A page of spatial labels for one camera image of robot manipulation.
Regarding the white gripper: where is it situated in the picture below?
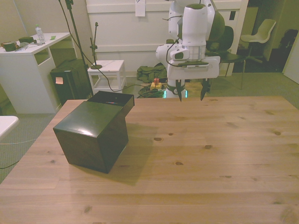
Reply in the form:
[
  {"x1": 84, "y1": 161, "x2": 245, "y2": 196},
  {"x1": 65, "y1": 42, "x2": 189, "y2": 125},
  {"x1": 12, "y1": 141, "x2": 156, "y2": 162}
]
[{"x1": 167, "y1": 55, "x2": 221, "y2": 103}]

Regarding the black drawer cabinet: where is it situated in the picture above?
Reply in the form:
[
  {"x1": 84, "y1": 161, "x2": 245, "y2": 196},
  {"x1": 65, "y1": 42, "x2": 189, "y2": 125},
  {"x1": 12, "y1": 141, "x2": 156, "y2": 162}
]
[{"x1": 53, "y1": 100, "x2": 129, "y2": 175}]

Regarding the yellow red emergency stop button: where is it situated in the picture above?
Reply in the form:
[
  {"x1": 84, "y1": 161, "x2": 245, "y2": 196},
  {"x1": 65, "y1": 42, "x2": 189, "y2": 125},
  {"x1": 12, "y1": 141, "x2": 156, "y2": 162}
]
[{"x1": 149, "y1": 78, "x2": 163, "y2": 91}]

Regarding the green cloth bag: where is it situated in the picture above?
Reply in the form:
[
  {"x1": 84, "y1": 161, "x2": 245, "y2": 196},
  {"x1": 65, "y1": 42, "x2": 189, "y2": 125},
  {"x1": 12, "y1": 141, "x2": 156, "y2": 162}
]
[{"x1": 136, "y1": 65, "x2": 168, "y2": 84}]

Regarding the black shell chair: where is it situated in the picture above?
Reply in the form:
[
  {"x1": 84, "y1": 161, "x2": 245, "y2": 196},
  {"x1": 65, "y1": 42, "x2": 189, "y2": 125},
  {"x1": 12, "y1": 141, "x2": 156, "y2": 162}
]
[{"x1": 205, "y1": 25, "x2": 248, "y2": 91}]

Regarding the small white side table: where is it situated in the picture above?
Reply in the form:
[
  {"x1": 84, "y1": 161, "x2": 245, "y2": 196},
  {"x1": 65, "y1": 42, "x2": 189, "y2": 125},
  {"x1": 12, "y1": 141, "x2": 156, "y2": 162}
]
[{"x1": 87, "y1": 59, "x2": 127, "y2": 95}]

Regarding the white shell chair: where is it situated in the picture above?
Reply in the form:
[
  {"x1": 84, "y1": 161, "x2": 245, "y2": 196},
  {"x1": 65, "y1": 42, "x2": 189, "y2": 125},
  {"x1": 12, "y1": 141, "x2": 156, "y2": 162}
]
[{"x1": 240, "y1": 18, "x2": 277, "y2": 64}]

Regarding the white paper sheet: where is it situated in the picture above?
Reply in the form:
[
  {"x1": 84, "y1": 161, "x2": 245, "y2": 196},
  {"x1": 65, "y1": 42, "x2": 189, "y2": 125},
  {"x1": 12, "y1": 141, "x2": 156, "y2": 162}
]
[{"x1": 135, "y1": 0, "x2": 146, "y2": 17}]

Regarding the black microphone stand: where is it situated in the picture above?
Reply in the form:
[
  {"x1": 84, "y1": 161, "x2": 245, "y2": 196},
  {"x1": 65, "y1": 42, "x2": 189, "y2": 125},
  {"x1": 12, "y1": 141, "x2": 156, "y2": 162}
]
[{"x1": 89, "y1": 21, "x2": 104, "y2": 70}]

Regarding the dark bag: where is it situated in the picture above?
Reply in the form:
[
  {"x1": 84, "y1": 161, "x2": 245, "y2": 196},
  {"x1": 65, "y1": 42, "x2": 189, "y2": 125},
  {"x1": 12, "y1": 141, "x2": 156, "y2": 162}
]
[{"x1": 278, "y1": 28, "x2": 299, "y2": 62}]

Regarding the black computer tower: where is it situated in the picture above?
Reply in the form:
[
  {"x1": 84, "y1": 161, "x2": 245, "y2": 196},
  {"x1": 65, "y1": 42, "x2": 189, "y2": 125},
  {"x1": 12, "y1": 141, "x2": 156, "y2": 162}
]
[{"x1": 49, "y1": 59, "x2": 94, "y2": 106}]

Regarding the black tripod stand pole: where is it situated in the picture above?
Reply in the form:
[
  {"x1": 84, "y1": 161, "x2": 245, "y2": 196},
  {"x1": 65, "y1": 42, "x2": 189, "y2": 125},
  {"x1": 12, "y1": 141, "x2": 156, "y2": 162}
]
[{"x1": 57, "y1": 0, "x2": 94, "y2": 98}]

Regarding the clear plastic water bottle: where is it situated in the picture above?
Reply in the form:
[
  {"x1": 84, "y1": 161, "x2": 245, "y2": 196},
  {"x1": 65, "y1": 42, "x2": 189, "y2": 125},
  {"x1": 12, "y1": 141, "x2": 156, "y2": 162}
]
[{"x1": 35, "y1": 24, "x2": 46, "y2": 44}]

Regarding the white desk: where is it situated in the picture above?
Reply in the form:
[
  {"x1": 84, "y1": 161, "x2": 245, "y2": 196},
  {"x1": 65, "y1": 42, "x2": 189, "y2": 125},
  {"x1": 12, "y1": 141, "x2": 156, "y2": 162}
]
[{"x1": 0, "y1": 32, "x2": 78, "y2": 115}]

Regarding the dark green cloth bundle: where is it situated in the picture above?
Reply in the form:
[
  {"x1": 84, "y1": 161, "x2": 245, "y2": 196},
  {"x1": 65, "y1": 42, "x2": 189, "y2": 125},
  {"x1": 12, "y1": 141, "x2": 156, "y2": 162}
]
[{"x1": 18, "y1": 36, "x2": 36, "y2": 44}]

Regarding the white rounded table edge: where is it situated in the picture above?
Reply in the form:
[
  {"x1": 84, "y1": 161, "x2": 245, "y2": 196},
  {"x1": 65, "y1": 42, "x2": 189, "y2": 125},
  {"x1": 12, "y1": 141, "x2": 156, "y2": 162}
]
[{"x1": 0, "y1": 115, "x2": 20, "y2": 141}]

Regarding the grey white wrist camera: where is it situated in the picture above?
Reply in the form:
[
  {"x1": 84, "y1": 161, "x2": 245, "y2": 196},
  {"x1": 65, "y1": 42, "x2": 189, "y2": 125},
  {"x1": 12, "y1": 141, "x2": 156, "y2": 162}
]
[{"x1": 170, "y1": 48, "x2": 191, "y2": 61}]

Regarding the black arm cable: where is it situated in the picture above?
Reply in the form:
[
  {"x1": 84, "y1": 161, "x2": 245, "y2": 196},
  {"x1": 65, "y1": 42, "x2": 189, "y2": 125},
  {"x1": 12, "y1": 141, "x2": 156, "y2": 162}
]
[{"x1": 162, "y1": 14, "x2": 184, "y2": 69}]

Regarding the black cable bundle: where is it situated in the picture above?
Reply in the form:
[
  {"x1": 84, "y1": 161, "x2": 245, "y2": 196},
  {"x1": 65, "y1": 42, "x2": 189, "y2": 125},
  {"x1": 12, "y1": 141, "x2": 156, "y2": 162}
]
[{"x1": 136, "y1": 84, "x2": 164, "y2": 99}]

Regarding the thin white floor cable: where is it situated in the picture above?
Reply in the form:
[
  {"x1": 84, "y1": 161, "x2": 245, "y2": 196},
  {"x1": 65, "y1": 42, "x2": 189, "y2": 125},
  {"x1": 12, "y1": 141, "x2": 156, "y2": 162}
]
[{"x1": 0, "y1": 138, "x2": 36, "y2": 146}]

